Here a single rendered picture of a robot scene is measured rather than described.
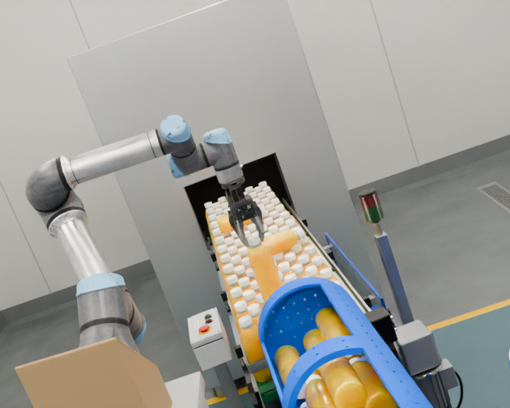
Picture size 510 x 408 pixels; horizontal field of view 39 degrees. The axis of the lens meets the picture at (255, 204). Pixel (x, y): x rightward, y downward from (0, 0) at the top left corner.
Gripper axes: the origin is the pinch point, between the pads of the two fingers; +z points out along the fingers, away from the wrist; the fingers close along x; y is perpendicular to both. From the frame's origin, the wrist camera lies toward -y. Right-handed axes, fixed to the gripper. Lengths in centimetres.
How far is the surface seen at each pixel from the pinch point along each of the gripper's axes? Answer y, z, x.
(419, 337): 10, 45, 37
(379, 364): 78, 10, 13
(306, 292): 23.9, 12.0, 7.9
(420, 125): -388, 80, 179
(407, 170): -390, 114, 158
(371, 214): -17.3, 11.6, 40.0
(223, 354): 7.6, 28.1, -20.7
